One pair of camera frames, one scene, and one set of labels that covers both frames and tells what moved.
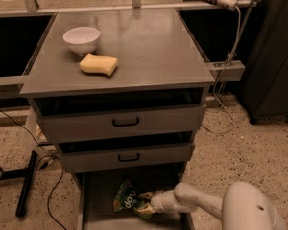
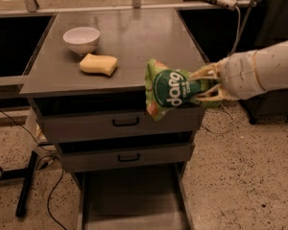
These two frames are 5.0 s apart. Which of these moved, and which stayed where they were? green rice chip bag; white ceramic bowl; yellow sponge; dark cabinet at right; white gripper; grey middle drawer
Moved: white gripper; green rice chip bag
Stayed: white ceramic bowl; dark cabinet at right; grey middle drawer; yellow sponge
